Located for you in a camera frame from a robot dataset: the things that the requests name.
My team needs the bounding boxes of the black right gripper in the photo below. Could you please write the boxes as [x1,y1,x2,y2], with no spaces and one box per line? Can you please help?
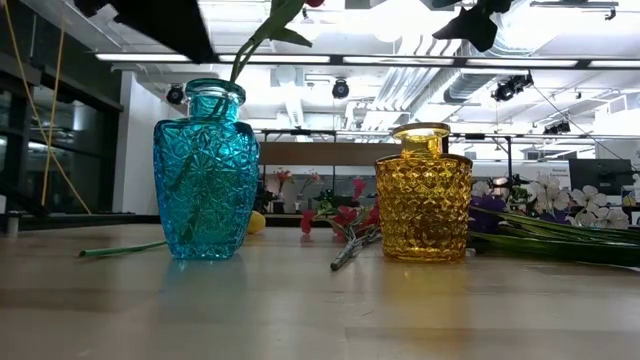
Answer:
[432,0,514,53]

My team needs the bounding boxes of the red artificial tulip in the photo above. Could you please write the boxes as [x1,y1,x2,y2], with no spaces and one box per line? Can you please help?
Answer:
[169,0,327,246]

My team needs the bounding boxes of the blue cut-glass vase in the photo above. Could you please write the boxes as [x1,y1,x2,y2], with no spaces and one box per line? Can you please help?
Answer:
[152,77,262,262]

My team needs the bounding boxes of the yellow cut-glass vase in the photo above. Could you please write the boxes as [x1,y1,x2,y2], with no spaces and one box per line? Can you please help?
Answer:
[374,122,474,264]

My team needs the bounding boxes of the white artificial flower spray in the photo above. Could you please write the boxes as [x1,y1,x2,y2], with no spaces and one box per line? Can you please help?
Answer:
[472,172,632,231]

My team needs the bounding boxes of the flower stems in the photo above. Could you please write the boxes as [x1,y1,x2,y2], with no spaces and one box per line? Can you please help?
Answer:
[78,209,268,259]

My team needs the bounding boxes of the red artificial flower spray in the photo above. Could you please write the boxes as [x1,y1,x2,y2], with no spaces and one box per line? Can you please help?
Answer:
[298,177,385,273]

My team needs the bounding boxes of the purple artificial flower spray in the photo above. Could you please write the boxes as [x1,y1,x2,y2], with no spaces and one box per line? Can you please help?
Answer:
[467,193,640,269]

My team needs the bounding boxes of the black computer monitor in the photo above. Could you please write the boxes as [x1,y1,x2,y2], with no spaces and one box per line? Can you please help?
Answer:
[568,158,634,197]

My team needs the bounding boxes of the pink flower arrangement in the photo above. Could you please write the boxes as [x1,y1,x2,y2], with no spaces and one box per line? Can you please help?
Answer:
[272,167,322,201]

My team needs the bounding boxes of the small grey metal cylinder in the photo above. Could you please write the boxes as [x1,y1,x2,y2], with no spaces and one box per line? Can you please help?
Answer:
[5,209,22,237]

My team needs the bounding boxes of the yellow cable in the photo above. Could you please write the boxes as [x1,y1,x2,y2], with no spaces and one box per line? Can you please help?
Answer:
[2,0,92,216]

